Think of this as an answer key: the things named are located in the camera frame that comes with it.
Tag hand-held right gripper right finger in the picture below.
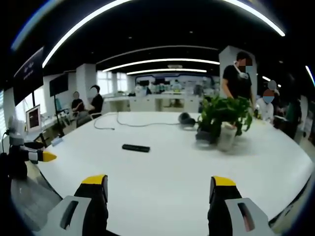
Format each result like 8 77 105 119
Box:
207 176 276 236

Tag white neck device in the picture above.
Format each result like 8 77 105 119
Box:
233 61 250 80

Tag computer monitor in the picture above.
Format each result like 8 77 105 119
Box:
25 104 41 132

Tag black chair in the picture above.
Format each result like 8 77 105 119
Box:
75 112 102 128

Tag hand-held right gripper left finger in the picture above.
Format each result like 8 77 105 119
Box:
33 174 109 236

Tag grey cable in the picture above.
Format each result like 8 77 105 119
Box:
93 112 183 130

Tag green potted plant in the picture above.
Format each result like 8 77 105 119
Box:
195 95 253 145

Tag white cup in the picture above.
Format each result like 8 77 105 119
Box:
217 122 237 152

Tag black wall screen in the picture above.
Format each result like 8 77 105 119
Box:
49 73 69 97

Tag black hanging banner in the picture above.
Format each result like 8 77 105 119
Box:
13 46 45 107

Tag black screen stand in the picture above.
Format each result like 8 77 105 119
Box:
53 94 65 138

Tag black remote control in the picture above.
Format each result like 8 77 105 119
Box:
122 144 151 153

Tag black headphones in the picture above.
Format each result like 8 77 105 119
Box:
178 112 196 130

